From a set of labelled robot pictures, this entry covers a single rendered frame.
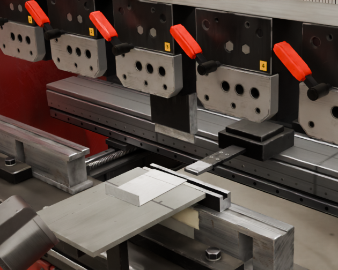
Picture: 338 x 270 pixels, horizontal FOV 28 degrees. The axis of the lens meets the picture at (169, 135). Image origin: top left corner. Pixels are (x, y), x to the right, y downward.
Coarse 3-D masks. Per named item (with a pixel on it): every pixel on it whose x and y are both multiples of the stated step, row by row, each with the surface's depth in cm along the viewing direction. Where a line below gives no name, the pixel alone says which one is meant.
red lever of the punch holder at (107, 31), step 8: (96, 16) 118; (104, 16) 119; (96, 24) 119; (104, 24) 118; (104, 32) 118; (112, 32) 118; (112, 40) 118; (112, 48) 117; (120, 48) 116; (128, 48) 117
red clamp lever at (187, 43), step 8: (176, 32) 105; (184, 32) 105; (176, 40) 106; (184, 40) 105; (192, 40) 105; (184, 48) 105; (192, 48) 104; (200, 48) 105; (192, 56) 104; (200, 56) 104; (200, 64) 103; (208, 64) 103; (216, 64) 104; (200, 72) 103; (208, 72) 104
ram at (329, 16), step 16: (160, 0) 111; (176, 0) 109; (192, 0) 106; (208, 0) 104; (224, 0) 102; (240, 0) 100; (256, 0) 97; (272, 0) 96; (288, 0) 94; (272, 16) 96; (288, 16) 94; (304, 16) 93; (320, 16) 91; (336, 16) 89
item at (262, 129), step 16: (240, 128) 140; (256, 128) 140; (272, 128) 139; (288, 128) 142; (224, 144) 142; (240, 144) 139; (256, 144) 136; (272, 144) 137; (288, 144) 141; (208, 160) 133; (224, 160) 133
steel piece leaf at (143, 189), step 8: (144, 176) 128; (128, 184) 125; (136, 184) 125; (144, 184) 125; (152, 184) 125; (160, 184) 125; (168, 184) 124; (112, 192) 121; (120, 192) 119; (128, 192) 118; (136, 192) 122; (144, 192) 122; (152, 192) 122; (160, 192) 121; (128, 200) 118; (136, 200) 117; (144, 200) 119
